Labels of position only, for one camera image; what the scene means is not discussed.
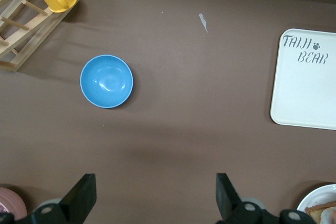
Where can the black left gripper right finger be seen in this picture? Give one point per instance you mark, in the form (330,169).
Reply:
(231,200)

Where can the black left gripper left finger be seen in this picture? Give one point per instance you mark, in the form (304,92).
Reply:
(76,197)

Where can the white round plate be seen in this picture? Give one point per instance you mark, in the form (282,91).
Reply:
(309,200)

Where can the bread slice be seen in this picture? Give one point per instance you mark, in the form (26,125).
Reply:
(313,212)

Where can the fried egg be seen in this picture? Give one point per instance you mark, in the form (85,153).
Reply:
(329,216)

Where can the pink bowl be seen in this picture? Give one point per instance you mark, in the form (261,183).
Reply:
(13,203)

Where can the blue bowl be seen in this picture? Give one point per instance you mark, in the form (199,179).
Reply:
(107,82)

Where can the cream bear print tray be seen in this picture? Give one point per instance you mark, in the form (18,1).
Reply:
(304,90)

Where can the wooden peg rack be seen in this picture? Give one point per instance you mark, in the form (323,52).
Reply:
(31,37)

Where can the grey tape scrap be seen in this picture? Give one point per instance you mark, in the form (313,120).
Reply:
(203,22)

